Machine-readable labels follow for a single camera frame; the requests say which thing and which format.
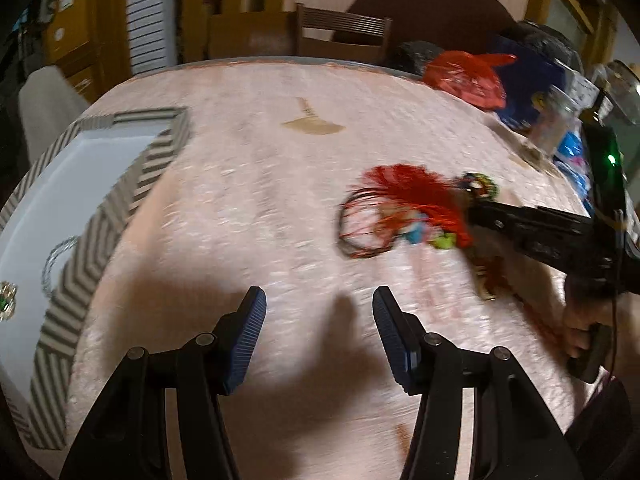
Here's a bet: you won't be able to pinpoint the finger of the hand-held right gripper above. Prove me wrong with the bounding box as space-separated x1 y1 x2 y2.
467 200 622 287

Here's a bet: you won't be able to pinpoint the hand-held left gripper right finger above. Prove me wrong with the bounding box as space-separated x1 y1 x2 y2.
372 286 586 480

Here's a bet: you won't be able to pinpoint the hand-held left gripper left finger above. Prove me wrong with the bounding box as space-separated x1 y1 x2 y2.
59 286 268 480

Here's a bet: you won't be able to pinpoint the green leaf necklace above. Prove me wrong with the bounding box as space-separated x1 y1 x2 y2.
430 232 461 253

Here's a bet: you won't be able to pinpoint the red wire bangles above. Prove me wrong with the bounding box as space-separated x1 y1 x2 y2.
335 187 401 261

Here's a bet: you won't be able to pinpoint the blue bead charm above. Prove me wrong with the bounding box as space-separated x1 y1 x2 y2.
402 222 431 246

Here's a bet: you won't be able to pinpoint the red feather ornament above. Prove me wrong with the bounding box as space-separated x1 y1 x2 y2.
357 162 473 248

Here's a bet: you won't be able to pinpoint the striped jewelry box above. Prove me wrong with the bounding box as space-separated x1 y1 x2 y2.
0 106 193 451

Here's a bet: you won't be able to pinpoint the person's right forearm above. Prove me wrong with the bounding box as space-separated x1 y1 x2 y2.
612 296 640 381

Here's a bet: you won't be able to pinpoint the person's right hand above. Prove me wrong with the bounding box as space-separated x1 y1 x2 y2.
561 280 615 360

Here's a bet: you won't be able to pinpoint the blue packet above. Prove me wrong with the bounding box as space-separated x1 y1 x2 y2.
557 130 594 197

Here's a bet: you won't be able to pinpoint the multicoloured bangle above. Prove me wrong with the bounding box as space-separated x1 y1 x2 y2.
460 171 501 202

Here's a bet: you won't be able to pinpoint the clear plastic package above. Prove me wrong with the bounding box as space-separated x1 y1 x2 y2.
530 85 587 157

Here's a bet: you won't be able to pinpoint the glass bottle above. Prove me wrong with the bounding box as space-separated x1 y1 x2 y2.
595 60 640 127

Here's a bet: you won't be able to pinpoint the blue plastic bag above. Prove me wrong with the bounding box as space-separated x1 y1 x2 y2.
487 35 568 132

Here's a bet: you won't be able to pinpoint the dark furry object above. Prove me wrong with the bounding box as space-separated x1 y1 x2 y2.
500 20 582 67
385 40 447 74

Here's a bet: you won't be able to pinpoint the red plastic bag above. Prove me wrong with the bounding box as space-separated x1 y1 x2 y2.
422 50 518 111

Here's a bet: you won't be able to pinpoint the gold green brooch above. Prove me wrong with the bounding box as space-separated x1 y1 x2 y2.
0 282 19 324

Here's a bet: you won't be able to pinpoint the brown round panel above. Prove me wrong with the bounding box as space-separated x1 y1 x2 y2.
345 0 512 57

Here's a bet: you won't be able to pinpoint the wooden chair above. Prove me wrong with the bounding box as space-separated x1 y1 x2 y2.
295 2 393 64

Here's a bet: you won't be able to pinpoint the white covered chair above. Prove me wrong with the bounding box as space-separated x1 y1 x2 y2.
17 65 92 162

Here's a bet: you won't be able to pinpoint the white louvered door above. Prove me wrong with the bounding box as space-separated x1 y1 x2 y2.
125 0 179 79

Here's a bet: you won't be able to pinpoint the silver chain bracelet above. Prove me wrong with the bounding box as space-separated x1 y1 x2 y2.
41 236 81 301

